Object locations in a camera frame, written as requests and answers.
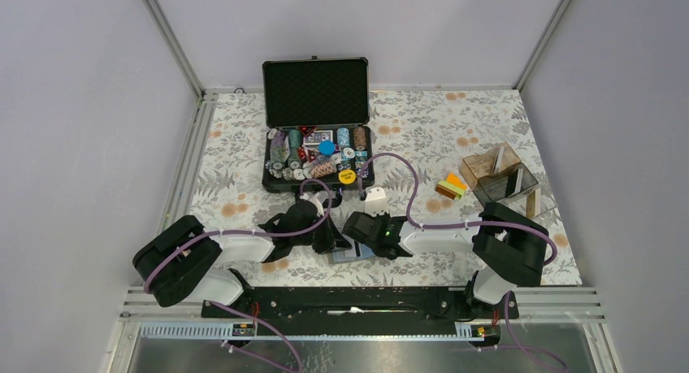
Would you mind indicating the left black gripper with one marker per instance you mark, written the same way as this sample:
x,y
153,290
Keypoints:
x,y
332,239

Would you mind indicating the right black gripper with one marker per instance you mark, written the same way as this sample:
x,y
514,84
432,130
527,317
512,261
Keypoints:
x,y
380,216

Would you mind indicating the beige card holder wallet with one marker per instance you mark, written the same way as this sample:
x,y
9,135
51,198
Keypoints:
x,y
343,256

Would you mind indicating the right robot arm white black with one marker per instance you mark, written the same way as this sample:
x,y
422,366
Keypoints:
x,y
513,248

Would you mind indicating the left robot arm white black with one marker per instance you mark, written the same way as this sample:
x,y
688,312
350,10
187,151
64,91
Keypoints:
x,y
177,265

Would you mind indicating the playing card deck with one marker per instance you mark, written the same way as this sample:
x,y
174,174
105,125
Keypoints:
x,y
317,137

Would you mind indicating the clear acrylic card box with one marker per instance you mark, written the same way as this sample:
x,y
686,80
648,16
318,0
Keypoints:
x,y
501,175

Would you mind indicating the yellow round dealer chip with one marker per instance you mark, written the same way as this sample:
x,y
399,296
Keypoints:
x,y
347,176

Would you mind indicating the orange yellow sticky note stack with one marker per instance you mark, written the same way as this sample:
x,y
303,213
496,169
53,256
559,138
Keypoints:
x,y
451,187

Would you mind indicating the blue round chip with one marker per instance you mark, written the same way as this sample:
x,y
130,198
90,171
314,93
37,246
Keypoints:
x,y
327,147

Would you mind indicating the floral patterned table mat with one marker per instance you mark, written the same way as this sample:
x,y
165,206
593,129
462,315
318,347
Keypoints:
x,y
417,138

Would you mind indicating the black poker chip case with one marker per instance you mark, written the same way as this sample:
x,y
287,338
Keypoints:
x,y
318,94

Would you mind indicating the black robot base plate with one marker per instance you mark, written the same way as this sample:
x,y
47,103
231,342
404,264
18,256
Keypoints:
x,y
369,311

